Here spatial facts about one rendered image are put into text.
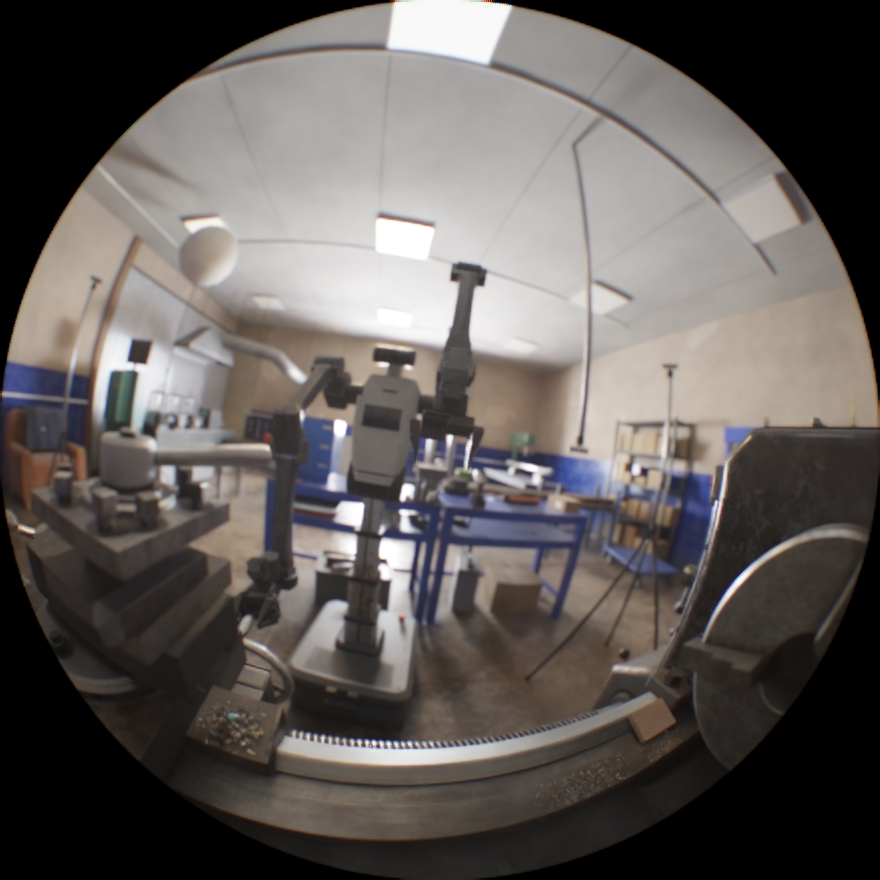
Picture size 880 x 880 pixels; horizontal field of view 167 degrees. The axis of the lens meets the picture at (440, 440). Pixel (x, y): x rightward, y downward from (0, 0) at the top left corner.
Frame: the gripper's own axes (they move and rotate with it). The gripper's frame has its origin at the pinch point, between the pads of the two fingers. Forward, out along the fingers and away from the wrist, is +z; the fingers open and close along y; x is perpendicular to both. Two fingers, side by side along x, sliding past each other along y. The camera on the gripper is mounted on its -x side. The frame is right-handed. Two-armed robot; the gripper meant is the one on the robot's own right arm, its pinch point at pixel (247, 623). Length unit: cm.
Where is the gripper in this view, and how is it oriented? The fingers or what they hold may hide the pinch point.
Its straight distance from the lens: 74.2
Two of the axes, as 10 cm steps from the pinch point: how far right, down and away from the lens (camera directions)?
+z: 1.8, 0.2, -9.8
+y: 9.8, -0.2, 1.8
